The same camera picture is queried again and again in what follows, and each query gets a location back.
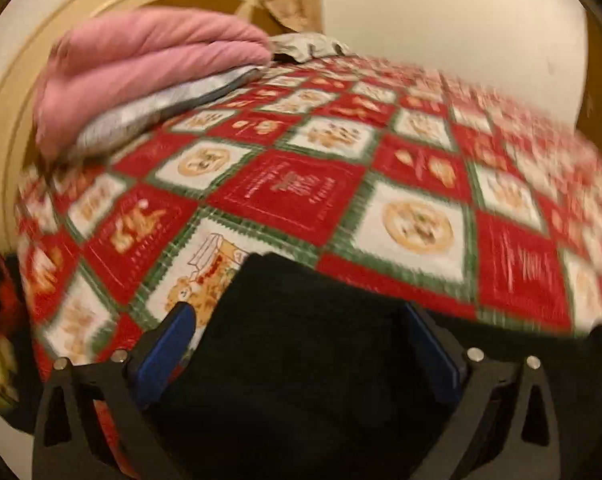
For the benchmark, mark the grey crumpled far pillow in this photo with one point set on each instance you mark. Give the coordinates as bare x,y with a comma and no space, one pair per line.
303,47

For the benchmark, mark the cream wooden headboard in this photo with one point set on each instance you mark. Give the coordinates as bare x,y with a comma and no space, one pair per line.
18,87

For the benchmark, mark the dark clothes pile beside bed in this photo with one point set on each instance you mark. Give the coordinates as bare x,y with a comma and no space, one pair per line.
1,329

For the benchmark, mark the red christmas patchwork bedspread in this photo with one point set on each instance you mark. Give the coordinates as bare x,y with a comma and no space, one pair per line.
401,180

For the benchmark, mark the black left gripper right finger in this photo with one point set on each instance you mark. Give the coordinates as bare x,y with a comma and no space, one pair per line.
497,419

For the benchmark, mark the grey patterned pillow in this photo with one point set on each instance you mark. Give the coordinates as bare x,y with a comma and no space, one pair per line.
116,127

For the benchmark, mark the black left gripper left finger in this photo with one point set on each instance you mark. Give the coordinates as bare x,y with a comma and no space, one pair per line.
68,441

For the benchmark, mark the folded pink blanket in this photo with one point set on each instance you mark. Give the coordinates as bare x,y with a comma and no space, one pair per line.
120,57

